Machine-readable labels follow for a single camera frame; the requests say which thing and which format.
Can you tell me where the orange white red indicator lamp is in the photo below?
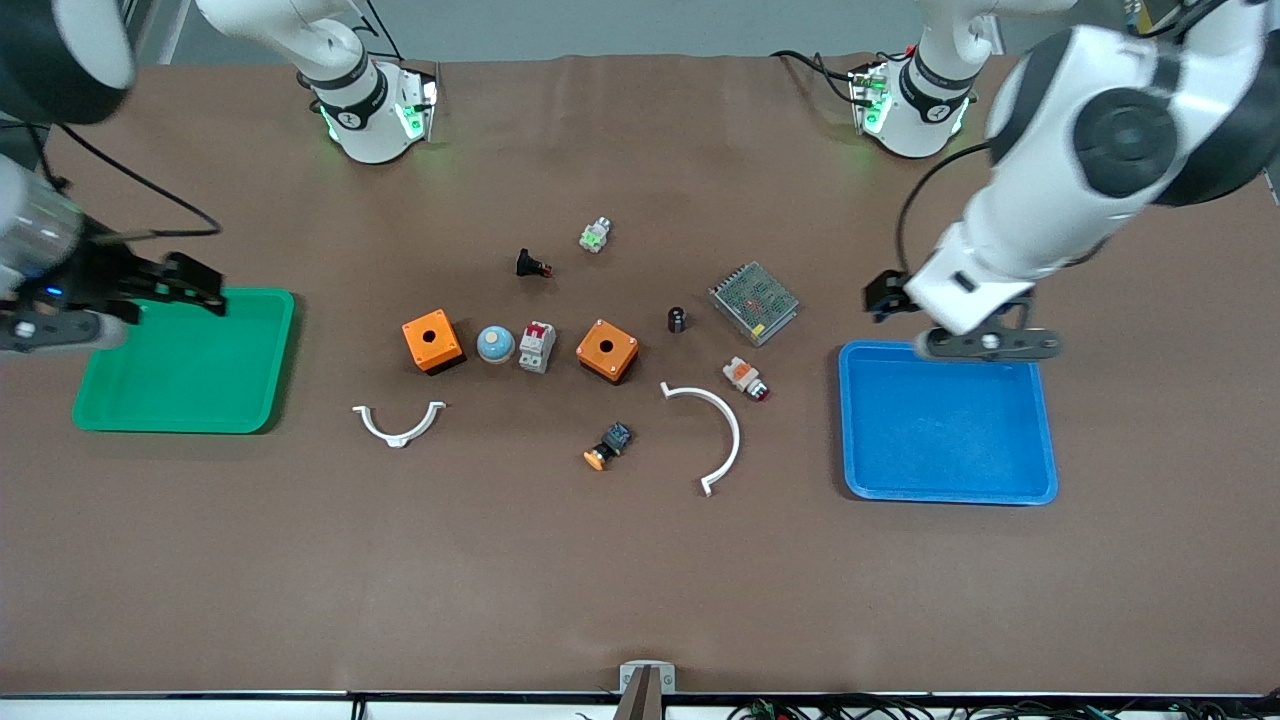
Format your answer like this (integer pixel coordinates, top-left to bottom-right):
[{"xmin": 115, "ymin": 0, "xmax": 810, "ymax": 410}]
[{"xmin": 722, "ymin": 357, "xmax": 771, "ymax": 403}]

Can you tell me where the orange push button blue base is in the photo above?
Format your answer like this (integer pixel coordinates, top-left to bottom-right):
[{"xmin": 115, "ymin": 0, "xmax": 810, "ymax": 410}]
[{"xmin": 583, "ymin": 422, "xmax": 633, "ymax": 472}]

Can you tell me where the white red circuit breaker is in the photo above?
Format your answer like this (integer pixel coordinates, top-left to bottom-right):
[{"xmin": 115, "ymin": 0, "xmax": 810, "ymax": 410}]
[{"xmin": 518, "ymin": 321, "xmax": 557, "ymax": 374}]

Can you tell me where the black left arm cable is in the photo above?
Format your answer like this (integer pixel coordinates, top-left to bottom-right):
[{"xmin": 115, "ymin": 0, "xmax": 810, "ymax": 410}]
[{"xmin": 895, "ymin": 140, "xmax": 993, "ymax": 277}]

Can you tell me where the small white curved bracket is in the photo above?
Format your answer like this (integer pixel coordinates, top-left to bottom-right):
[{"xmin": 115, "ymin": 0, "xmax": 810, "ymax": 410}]
[{"xmin": 352, "ymin": 401, "xmax": 447, "ymax": 449}]

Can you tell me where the green plastic tray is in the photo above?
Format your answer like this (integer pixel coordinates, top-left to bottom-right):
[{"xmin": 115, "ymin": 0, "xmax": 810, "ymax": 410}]
[{"xmin": 72, "ymin": 288, "xmax": 297, "ymax": 435}]

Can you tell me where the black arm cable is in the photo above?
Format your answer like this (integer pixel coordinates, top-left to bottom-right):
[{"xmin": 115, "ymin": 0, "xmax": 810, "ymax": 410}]
[
  {"xmin": 30, "ymin": 122, "xmax": 222, "ymax": 239},
  {"xmin": 895, "ymin": 140, "xmax": 993, "ymax": 277}
]

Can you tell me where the orange button box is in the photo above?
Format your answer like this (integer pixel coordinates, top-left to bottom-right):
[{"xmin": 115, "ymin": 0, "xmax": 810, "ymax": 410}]
[
  {"xmin": 576, "ymin": 319, "xmax": 640, "ymax": 385},
  {"xmin": 402, "ymin": 309, "xmax": 466, "ymax": 376}
]

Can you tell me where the blue plastic tray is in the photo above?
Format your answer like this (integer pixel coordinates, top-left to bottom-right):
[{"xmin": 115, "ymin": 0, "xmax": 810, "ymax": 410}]
[{"xmin": 838, "ymin": 340, "xmax": 1059, "ymax": 506}]

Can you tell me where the black base cable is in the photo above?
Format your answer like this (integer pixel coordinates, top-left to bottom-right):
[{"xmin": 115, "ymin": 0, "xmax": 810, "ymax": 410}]
[{"xmin": 770, "ymin": 48, "xmax": 863, "ymax": 105}]

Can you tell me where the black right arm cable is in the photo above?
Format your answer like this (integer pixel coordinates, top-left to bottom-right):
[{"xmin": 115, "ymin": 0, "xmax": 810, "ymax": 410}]
[{"xmin": 30, "ymin": 122, "xmax": 222, "ymax": 239}]

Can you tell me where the large white curved bracket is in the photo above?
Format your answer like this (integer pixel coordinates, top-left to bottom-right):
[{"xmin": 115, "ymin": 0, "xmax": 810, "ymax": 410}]
[{"xmin": 659, "ymin": 382, "xmax": 742, "ymax": 497}]

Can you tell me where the metal mesh power supply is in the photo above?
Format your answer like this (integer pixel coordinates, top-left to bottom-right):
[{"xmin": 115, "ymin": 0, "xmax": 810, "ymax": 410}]
[{"xmin": 709, "ymin": 262, "xmax": 800, "ymax": 347}]

